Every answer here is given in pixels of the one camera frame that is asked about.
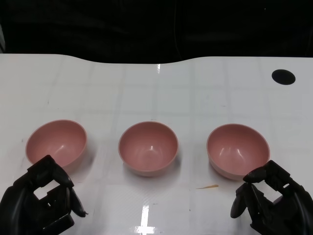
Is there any pink plastic bowl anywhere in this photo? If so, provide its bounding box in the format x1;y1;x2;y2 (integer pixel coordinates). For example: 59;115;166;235
118;121;179;177
25;119;88;175
206;123;271;181

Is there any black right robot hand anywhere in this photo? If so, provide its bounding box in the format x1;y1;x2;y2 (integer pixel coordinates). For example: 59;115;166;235
230;160;313;235

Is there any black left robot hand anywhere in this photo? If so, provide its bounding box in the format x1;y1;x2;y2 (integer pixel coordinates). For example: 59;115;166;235
0;154;88;235

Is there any black backdrop curtain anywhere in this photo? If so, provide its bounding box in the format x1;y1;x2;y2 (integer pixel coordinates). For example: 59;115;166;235
0;0;313;64

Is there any black round table grommet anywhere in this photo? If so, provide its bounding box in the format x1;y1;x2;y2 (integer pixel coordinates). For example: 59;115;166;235
271;69;296;86

